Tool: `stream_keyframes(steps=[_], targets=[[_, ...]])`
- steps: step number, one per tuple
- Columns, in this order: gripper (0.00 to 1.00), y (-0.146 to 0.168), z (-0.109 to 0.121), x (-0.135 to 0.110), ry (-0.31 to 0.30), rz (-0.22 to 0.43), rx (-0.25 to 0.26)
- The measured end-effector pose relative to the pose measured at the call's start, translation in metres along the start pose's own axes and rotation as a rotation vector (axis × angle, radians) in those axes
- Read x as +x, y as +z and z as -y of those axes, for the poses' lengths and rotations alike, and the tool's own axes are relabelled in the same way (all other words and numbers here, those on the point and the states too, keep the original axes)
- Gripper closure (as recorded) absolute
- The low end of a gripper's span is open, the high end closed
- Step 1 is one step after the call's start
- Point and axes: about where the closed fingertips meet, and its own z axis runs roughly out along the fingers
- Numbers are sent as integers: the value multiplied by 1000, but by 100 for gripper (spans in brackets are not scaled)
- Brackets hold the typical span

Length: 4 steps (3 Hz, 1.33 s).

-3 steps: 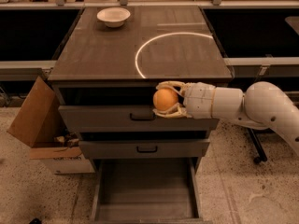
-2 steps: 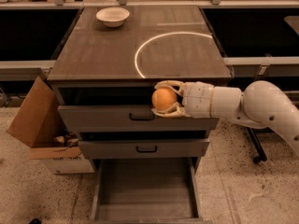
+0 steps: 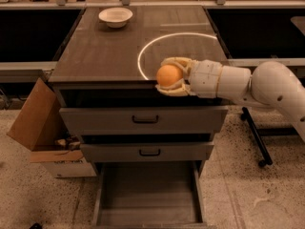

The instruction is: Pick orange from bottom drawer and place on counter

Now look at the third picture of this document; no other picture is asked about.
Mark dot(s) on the black middle drawer handle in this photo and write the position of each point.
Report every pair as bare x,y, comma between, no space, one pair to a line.
149,153

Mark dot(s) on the black bar with wheels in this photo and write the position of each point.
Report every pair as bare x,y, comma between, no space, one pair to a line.
266,159

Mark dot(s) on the middle grey drawer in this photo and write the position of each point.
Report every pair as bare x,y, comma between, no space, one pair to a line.
129,152

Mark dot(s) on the bottom open grey drawer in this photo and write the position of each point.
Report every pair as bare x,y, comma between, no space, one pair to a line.
149,195

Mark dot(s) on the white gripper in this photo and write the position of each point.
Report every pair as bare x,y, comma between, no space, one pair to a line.
205,78

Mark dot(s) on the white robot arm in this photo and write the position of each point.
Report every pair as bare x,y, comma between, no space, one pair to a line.
270,85

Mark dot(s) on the top grey drawer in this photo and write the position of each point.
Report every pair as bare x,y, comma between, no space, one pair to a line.
118,121

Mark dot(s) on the grey drawer cabinet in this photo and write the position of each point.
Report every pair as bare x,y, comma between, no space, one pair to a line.
115,68

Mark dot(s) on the black drawer handle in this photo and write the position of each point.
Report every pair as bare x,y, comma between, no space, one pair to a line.
149,153
140,120

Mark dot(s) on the open cardboard box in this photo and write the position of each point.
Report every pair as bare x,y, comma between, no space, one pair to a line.
40,129

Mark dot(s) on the black top drawer handle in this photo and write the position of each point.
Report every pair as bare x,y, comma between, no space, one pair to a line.
140,120

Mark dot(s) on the white bowl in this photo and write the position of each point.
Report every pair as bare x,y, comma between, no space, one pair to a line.
115,17

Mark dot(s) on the orange fruit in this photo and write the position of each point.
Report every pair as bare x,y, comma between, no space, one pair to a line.
167,75

